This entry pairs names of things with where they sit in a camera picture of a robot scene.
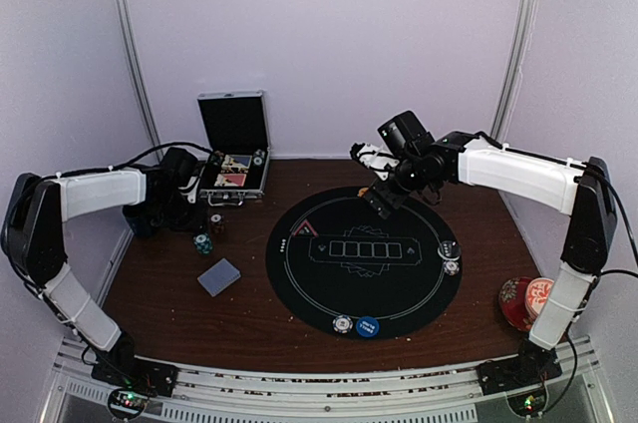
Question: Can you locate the blue white 10 chip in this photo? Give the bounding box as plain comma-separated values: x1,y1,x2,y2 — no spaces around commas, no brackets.
443,259,461,276
332,314,354,334

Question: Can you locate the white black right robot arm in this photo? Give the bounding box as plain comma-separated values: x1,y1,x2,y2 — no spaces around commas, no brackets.
350,111,618,385

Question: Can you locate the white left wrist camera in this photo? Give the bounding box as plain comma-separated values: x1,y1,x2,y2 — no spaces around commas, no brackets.
179,176,200,204

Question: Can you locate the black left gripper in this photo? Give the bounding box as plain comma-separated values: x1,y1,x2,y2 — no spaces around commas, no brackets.
153,190,207,233

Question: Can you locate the red triangular all-in marker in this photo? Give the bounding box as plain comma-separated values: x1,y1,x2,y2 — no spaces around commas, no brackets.
292,219,318,237

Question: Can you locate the red card deck in case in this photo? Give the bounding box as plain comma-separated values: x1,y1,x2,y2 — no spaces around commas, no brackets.
214,174,247,188

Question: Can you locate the blue card deck in case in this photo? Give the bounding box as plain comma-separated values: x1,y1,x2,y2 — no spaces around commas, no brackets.
222,155,252,170

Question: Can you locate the mixed chip stack in case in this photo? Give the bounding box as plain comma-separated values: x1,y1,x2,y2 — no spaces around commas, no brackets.
207,152,224,167

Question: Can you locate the red floral plate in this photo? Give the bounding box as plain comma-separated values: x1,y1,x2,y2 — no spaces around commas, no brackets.
498,277,535,332

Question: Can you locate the black white dealer button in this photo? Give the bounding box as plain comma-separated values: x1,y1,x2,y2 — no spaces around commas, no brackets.
438,240,462,261

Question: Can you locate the right metal frame post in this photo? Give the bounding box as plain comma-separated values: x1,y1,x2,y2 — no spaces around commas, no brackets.
490,0,537,141

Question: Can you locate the metal frame post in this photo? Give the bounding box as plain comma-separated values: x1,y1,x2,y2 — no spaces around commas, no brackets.
114,0,160,145
490,0,537,141

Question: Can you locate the left metal frame post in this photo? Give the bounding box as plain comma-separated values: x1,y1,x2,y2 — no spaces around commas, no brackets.
114,0,160,145

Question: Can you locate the front aluminium rail base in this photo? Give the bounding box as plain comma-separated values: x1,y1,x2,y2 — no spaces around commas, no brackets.
39,335,604,423

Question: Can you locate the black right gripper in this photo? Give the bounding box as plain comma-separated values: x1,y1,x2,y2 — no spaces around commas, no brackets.
361,155,426,218

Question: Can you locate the brown 100 chip stack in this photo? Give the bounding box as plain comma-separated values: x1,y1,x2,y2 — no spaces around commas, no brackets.
209,213,225,234

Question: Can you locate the aluminium poker case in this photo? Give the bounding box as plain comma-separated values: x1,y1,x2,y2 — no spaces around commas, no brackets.
197,90,270,208

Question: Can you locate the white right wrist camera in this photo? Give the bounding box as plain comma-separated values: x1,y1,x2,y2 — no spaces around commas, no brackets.
350,143,400,181

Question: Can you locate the green chip stack in case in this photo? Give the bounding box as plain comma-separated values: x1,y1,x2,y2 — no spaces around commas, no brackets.
251,150,266,167

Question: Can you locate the grey playing card deck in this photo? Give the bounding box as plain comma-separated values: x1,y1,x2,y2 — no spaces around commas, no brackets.
197,258,241,297

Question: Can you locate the green blue 50 chip stack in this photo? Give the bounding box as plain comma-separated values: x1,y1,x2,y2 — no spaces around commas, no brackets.
192,233,213,255

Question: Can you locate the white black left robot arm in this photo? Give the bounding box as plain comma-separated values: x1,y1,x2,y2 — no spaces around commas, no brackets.
1,143,204,387

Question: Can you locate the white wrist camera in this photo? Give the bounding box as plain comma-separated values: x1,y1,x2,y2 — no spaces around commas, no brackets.
179,176,200,204
350,143,400,181

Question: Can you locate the round black poker mat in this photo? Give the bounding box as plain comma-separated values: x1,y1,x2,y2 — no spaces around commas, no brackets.
265,187,463,340

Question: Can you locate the blue small blind button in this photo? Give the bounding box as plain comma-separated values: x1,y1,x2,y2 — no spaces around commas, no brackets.
355,316,380,338

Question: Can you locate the dark blue mug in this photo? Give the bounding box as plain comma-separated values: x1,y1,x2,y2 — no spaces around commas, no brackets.
122,205,159,238

